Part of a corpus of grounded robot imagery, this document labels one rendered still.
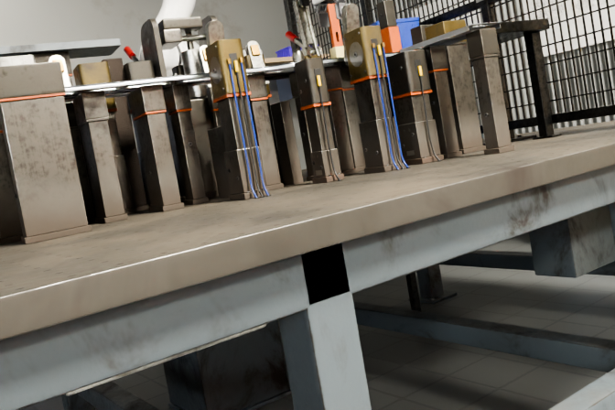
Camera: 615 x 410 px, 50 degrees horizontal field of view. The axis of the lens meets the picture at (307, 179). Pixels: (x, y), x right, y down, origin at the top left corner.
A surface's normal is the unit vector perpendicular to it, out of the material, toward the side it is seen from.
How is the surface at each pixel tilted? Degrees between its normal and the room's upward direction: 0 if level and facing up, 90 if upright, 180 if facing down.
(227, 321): 90
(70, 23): 90
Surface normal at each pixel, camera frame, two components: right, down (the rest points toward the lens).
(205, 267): 0.57, -0.06
